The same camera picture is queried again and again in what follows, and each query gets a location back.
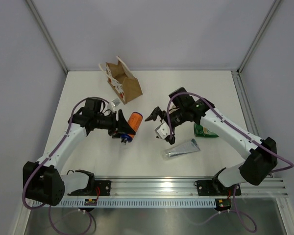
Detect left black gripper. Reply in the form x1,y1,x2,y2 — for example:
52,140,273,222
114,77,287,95
94,109,135,138

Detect orange blue pump bottle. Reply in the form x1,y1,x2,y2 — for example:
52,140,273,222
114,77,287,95
121,112,143,144

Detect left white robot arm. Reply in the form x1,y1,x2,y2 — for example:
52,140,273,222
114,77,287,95
22,97,136,210

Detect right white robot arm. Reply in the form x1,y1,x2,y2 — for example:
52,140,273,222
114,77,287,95
146,87,277,195

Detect burlap watermelon canvas bag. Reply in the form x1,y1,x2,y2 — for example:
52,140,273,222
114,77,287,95
98,56,143,104

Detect silver squeeze tube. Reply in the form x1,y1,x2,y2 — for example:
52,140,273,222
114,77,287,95
161,139,200,160

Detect green dish soap bottle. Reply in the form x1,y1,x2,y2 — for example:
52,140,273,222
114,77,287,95
194,123,218,138

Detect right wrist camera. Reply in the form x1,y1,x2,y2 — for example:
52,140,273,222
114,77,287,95
154,123,172,140

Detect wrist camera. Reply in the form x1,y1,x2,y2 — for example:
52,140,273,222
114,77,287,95
106,98,121,112
154,123,172,140

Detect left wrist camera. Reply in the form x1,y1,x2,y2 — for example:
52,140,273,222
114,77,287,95
106,98,121,112

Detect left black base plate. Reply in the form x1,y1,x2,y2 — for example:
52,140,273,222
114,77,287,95
68,179,111,196

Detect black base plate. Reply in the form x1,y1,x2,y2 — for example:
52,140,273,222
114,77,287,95
68,179,111,196
194,180,242,196

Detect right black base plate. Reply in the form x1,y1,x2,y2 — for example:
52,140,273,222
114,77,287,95
194,180,242,196

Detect right side aluminium rail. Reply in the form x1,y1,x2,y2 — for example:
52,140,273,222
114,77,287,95
231,70,259,136

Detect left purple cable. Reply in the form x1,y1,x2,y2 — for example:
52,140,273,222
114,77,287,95
22,96,111,233

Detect white slotted cable duct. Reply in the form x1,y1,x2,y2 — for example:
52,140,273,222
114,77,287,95
57,198,231,208

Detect aluminium mounting rail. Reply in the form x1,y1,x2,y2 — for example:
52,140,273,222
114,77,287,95
61,178,289,198

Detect left aluminium frame post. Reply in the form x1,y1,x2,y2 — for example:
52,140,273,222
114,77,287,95
24,0,69,75

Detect aluminium frame post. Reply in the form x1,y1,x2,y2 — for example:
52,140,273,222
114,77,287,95
237,0,283,75
24,0,69,75

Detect right aluminium frame post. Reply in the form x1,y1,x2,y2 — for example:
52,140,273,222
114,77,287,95
237,0,283,75

